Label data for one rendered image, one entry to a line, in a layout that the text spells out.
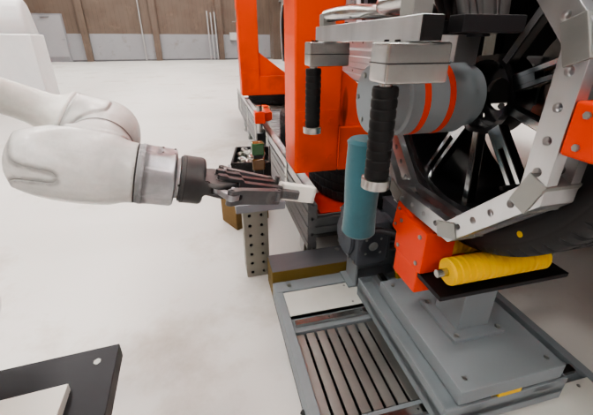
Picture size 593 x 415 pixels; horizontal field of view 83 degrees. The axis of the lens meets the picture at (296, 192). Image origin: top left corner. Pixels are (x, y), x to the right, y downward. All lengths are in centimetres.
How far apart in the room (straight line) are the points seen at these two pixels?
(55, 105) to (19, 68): 567
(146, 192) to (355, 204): 50
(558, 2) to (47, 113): 74
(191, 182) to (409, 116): 39
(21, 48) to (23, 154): 579
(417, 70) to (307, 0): 69
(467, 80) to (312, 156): 63
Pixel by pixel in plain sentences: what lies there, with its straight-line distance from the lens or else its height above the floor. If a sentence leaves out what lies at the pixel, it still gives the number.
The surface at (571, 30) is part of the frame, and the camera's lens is 56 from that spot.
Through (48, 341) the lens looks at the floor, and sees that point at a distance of 154.
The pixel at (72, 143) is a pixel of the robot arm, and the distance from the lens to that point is 52.
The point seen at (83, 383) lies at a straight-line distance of 92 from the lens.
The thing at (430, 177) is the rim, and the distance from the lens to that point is 92.
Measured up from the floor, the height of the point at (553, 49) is 93.
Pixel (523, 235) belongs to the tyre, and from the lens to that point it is 72.
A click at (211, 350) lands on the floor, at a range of 128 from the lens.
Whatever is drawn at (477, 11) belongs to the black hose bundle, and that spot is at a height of 98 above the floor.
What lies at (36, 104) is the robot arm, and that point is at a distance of 68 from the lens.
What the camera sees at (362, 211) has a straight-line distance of 85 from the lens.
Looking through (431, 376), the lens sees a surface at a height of 15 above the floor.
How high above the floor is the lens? 95
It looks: 24 degrees down
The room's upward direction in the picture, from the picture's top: straight up
